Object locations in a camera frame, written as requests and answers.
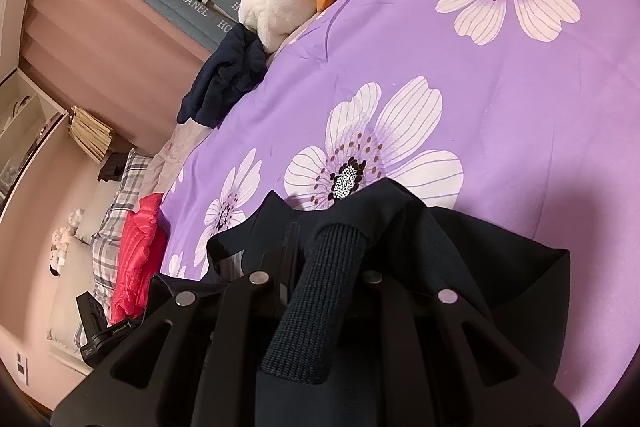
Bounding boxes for red pillow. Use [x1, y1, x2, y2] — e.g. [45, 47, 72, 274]
[109, 193, 168, 327]

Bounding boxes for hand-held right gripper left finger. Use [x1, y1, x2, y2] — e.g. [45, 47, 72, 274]
[50, 189, 306, 427]

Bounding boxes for white wardrobe shelf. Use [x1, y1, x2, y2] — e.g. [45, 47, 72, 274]
[0, 69, 68, 218]

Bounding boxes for small plush toys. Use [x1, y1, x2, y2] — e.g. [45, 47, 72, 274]
[49, 208, 83, 275]

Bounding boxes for plaid pillow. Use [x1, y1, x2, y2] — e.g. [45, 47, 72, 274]
[75, 149, 153, 343]

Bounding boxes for dark navy jacket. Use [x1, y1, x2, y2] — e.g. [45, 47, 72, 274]
[150, 178, 572, 427]

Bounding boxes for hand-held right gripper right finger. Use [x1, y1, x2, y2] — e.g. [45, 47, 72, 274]
[345, 269, 561, 427]

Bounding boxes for purple floral blanket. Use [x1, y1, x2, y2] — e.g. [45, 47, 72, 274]
[157, 0, 640, 427]

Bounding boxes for crumpled navy blue garment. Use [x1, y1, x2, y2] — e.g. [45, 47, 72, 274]
[176, 26, 268, 128]

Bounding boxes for pink curtain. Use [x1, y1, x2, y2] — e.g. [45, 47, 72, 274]
[17, 0, 281, 148]

